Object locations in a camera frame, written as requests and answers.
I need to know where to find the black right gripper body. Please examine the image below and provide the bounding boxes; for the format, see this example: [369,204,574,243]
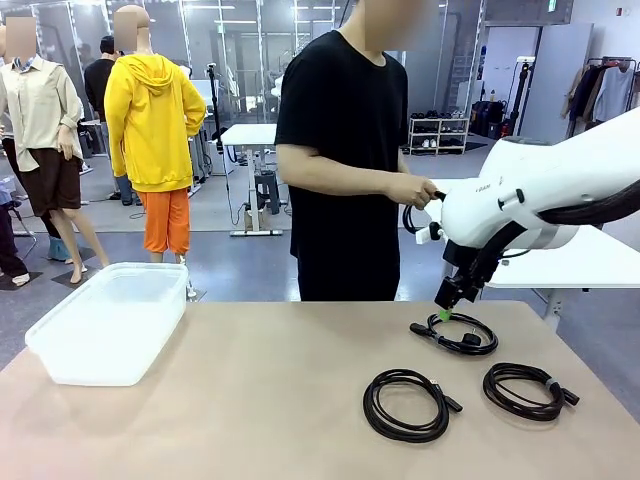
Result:
[433,272,482,309]

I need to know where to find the black power cable with plug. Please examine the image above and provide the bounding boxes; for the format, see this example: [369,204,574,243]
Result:
[409,312,500,357]
[402,188,447,236]

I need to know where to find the small black USB cable coil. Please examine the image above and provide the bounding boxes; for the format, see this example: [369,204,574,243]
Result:
[482,362,581,422]

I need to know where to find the person's right forearm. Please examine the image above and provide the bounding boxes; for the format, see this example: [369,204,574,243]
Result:
[276,144,401,201]

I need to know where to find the person's right hand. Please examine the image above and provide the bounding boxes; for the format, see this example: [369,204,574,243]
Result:
[387,172,440,211]

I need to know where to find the white table leg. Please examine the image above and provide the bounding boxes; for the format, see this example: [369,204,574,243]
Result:
[545,287,565,332]

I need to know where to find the white table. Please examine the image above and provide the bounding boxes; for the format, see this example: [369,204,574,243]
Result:
[429,178,640,291]

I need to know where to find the white shoe rack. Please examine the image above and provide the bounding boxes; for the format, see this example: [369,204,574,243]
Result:
[408,117,471,156]

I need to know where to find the dark blue suitcases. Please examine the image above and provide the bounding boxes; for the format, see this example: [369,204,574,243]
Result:
[472,99,506,140]

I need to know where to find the person in black t-shirt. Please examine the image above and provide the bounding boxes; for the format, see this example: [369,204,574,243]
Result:
[274,0,412,302]

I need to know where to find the black stand with white top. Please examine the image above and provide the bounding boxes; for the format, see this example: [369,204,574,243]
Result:
[501,55,536,139]

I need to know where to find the black stool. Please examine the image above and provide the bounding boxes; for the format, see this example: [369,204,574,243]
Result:
[253,169,281,216]

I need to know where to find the clothes rack with garments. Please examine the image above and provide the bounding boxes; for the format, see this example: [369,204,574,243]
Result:
[559,55,640,136]

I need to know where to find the white office desk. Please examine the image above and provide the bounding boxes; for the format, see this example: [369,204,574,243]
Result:
[219,123,292,237]

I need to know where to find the clear plastic storage container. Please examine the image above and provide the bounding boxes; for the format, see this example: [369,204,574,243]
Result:
[24,261,190,387]

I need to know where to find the mannequin in yellow hoodie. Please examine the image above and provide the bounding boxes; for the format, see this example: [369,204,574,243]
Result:
[103,4,207,266]

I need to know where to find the bystander in black clothes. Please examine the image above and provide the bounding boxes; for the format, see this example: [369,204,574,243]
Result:
[83,34,121,124]

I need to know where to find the bystander in dark trousers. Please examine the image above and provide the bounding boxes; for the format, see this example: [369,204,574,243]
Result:
[0,197,30,289]

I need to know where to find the mannequin in beige shirt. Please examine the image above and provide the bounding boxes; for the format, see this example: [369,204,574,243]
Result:
[0,17,111,286]

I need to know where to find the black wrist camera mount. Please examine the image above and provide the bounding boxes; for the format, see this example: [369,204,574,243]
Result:
[442,238,471,274]

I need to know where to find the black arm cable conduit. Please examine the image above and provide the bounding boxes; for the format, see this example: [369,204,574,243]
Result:
[467,180,640,304]

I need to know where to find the black camera tripod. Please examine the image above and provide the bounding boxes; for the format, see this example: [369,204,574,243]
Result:
[206,62,227,151]

